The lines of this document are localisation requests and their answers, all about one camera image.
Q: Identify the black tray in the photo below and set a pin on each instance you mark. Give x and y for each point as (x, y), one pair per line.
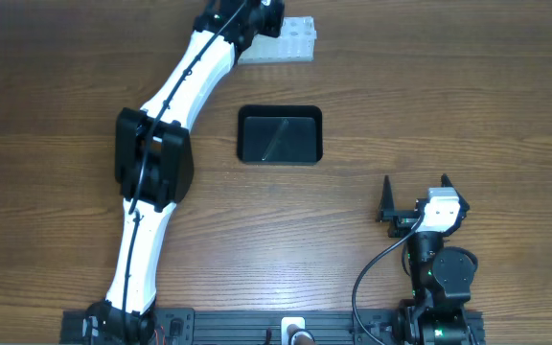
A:
(300, 144)

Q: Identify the mounting rail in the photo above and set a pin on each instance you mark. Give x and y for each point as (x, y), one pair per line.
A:
(237, 326)

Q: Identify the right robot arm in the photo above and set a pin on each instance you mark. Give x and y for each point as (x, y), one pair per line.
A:
(448, 275)

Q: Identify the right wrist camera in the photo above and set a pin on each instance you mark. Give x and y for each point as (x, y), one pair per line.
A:
(441, 211)

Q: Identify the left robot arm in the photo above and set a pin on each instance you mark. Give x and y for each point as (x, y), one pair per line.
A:
(199, 72)

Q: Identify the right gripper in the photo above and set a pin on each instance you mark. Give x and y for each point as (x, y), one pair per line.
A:
(403, 223)

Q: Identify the white test tube rack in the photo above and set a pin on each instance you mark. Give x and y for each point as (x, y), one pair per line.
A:
(295, 48)

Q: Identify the clear test tube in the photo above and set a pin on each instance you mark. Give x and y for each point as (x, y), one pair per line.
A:
(275, 140)

